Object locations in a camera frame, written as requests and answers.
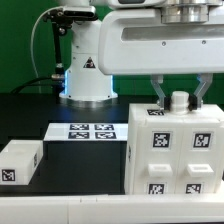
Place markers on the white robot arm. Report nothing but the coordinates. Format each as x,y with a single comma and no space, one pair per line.
85,83

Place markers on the white L-shaped fence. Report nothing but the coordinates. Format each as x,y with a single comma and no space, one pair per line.
105,209

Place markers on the white base marker plate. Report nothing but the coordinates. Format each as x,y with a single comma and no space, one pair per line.
86,132

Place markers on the black camera on stand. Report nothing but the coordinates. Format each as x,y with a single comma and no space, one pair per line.
62,19

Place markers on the white cabinet top block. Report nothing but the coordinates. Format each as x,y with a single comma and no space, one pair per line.
19,160

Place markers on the white cabinet body box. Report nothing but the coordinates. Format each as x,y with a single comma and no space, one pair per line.
150,115

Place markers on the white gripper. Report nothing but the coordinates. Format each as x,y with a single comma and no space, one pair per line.
152,37

